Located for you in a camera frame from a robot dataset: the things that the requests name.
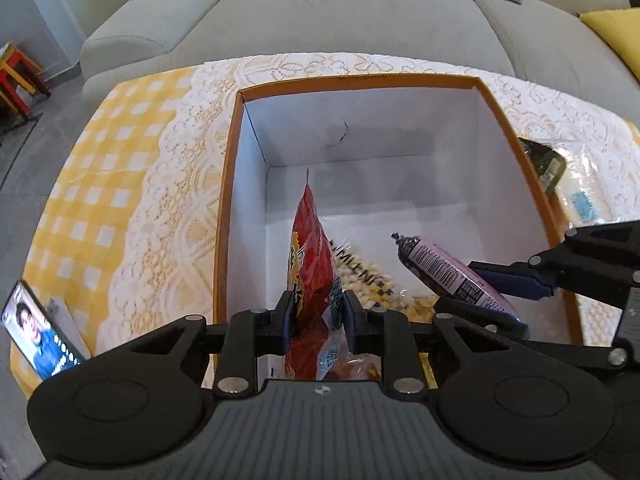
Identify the yellow pasta snack bag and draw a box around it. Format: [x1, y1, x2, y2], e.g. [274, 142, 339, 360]
[330, 240, 438, 323]

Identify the pink sausage stick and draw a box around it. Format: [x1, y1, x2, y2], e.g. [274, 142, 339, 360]
[392, 233, 518, 321]

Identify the orange stick snack bag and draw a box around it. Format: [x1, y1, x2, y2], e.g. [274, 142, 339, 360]
[324, 353, 438, 389]

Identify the clear bag of crackers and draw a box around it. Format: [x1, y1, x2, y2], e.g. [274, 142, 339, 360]
[548, 140, 638, 228]

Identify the red snack bag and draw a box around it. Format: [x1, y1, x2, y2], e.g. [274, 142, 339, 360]
[285, 185, 343, 380]

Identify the black snack packet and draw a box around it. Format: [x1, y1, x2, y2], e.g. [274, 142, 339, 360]
[520, 138, 566, 195]

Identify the white lace tablecloth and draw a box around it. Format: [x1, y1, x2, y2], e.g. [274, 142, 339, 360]
[96, 53, 639, 352]

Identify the orange cardboard box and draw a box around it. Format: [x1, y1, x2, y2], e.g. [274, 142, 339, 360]
[214, 74, 562, 321]

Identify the smartphone on stand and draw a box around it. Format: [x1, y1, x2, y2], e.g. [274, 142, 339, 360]
[1, 280, 85, 380]

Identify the yellow checkered tablecloth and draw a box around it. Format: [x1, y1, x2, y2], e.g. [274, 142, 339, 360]
[8, 65, 199, 401]

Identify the yellow cushion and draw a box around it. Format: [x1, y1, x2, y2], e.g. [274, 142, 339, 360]
[579, 8, 640, 79]

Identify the grey sofa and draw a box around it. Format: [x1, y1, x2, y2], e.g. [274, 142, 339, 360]
[80, 0, 639, 122]

